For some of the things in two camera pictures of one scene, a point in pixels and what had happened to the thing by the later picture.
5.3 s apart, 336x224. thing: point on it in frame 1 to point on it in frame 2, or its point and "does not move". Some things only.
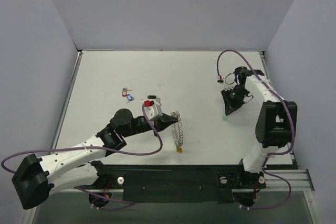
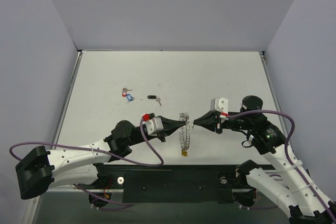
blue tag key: x=129 y=98 does not move
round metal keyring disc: x=177 y=130 to x=184 y=131
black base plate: x=179 y=183 does not move
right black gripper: x=230 y=99 to x=217 y=123
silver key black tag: x=155 y=97 does not move
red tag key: x=124 y=90 does not move
